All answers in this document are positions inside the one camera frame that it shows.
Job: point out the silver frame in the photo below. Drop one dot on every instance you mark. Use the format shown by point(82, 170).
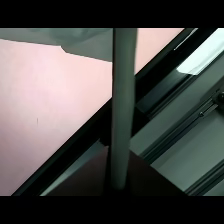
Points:
point(186, 146)

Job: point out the pale grey shirt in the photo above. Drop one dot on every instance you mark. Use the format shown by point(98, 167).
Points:
point(123, 100)

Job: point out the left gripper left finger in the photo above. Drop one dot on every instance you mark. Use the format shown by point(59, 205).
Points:
point(90, 180)

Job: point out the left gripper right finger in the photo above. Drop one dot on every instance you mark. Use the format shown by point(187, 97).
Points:
point(146, 180)

